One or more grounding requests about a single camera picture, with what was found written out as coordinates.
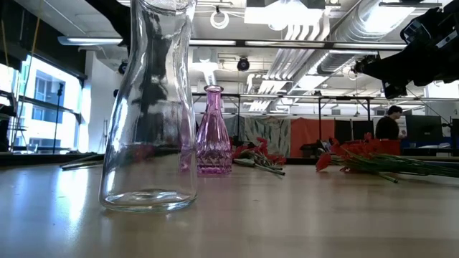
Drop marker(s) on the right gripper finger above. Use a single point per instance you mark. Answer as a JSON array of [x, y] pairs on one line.
[[394, 89], [387, 69]]

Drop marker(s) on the red artificial flower bunch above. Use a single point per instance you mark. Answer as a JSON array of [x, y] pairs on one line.
[[263, 148], [358, 150]]

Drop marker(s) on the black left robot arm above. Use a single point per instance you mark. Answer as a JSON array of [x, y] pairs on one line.
[[114, 21]]

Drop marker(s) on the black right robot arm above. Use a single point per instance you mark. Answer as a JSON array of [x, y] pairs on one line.
[[452, 70]]

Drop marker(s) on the pink glass vase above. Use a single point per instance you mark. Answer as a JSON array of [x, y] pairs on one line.
[[214, 150]]

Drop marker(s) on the clear glass vase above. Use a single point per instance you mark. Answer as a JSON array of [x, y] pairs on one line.
[[148, 200]]

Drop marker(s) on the person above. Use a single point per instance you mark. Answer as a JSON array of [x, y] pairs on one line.
[[387, 129]]

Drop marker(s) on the black computer monitor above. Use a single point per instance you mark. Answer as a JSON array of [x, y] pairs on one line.
[[425, 127]]

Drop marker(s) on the black metal rack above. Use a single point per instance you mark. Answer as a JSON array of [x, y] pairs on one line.
[[319, 118]]

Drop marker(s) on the white ceiling pipes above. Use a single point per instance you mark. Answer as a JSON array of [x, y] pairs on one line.
[[294, 53]]

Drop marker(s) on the orange cloth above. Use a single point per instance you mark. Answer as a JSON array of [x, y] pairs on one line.
[[308, 134]]

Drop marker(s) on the white ceiling light panel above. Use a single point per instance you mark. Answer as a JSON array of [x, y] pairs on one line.
[[283, 14]]

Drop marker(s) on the patterned grey cloth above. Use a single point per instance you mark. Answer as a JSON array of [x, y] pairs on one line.
[[272, 134]]

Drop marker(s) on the long ceiling light strip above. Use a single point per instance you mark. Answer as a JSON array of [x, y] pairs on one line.
[[89, 40]]

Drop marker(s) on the black light stand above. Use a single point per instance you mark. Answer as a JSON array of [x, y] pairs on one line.
[[56, 122]]

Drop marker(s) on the large window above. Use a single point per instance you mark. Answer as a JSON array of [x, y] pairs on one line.
[[43, 107]]

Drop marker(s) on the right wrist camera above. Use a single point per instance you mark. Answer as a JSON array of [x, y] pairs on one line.
[[426, 30]]

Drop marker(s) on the silver ventilation duct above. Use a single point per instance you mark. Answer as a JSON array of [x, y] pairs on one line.
[[358, 28]]

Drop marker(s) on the black ceiling camera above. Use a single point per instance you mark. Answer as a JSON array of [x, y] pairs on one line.
[[123, 68], [243, 64]]

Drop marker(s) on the black aluminium frame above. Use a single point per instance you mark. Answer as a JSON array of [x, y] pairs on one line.
[[32, 159]]

